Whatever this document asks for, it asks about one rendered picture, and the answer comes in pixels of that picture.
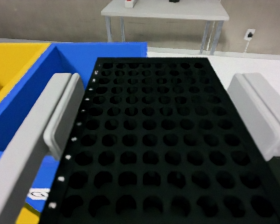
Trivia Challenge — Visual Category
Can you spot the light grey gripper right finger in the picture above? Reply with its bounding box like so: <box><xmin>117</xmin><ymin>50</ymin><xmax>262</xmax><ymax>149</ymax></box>
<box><xmin>226</xmin><ymin>73</ymin><xmax>280</xmax><ymax>161</ymax></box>

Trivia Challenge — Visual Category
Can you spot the yellow recycle bin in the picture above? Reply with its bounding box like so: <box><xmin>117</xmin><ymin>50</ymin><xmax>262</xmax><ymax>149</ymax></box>
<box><xmin>0</xmin><ymin>43</ymin><xmax>52</xmax><ymax>224</ymax></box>

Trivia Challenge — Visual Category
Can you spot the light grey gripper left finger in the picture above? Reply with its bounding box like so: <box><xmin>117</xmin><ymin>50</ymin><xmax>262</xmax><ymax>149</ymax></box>
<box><xmin>0</xmin><ymin>73</ymin><xmax>85</xmax><ymax>224</ymax></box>

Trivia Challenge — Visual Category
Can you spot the black well plate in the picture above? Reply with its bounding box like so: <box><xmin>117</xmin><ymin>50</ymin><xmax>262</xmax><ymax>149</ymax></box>
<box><xmin>37</xmin><ymin>57</ymin><xmax>280</xmax><ymax>224</ymax></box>

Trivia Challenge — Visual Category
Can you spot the blue bin with label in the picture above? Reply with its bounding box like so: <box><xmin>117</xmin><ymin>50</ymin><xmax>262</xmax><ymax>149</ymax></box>
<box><xmin>0</xmin><ymin>42</ymin><xmax>148</xmax><ymax>212</ymax></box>

